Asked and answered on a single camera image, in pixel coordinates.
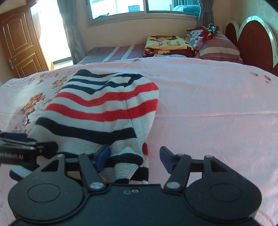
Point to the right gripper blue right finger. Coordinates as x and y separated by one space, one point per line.
178 166

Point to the striped small bed mattress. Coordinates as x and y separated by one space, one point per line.
108 54

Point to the striped pillow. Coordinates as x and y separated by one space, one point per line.
213 46

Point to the grey curtain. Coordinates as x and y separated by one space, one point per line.
67 9
206 13

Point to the window with white frame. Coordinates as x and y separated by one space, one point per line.
110 11

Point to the grey left curtain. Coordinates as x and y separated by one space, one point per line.
67 9

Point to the red decorative item on pillow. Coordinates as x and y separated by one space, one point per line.
209 30

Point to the yellow folded blanket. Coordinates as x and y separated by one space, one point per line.
168 45

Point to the red white bed headboard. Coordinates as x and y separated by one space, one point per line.
255 41

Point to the brown wooden door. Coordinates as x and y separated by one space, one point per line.
19 42

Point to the grey right curtain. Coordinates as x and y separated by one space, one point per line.
206 13

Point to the striped knit child sweater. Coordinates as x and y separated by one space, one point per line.
93 110

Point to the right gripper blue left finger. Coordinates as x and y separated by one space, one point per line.
90 166

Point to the pink floral bed sheet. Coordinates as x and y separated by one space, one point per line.
205 107

